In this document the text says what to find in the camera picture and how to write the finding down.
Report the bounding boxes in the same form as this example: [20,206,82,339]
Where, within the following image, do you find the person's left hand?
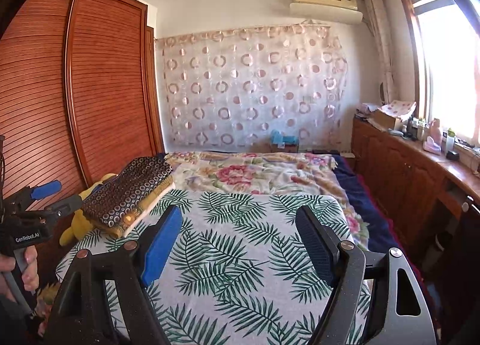
[0,246,39,301]

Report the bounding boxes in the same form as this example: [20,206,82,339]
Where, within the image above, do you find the floral bed quilt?
[165,151,369,248]

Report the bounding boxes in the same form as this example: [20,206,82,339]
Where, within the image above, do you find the white wall air conditioner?
[289,0,363,25]

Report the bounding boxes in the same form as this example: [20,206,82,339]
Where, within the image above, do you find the yellow plush toy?
[59,174,116,247]

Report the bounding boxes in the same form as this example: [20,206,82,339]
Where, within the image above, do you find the circle patterned sheer curtain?
[157,24,348,152]

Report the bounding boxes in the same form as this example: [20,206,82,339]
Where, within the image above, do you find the wooden window-side cabinet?
[351,115,480,256]

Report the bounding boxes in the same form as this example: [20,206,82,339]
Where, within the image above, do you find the cardboard box on cabinet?
[371,100,416,130]

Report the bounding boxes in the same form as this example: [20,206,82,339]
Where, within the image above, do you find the palm leaf print sheet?
[54,188,373,345]

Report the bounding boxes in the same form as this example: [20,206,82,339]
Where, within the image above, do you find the pink figurine on cabinet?
[423,118,443,155]

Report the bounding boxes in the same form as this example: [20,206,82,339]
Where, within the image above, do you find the navy blue blanket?
[331,155,440,331]

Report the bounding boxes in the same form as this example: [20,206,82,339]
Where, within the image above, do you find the navy medallion patterned shirt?
[82,156,175,238]

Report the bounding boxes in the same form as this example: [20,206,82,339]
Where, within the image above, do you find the window with wooden frame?
[402,0,479,147]

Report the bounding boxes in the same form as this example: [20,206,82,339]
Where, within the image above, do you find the tied beige window curtain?
[364,0,398,104]

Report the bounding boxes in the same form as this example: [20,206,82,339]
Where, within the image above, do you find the wooden louvered wardrobe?
[0,0,166,286]

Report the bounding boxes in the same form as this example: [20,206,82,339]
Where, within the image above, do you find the blue toy at bedhead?
[269,130,299,153]

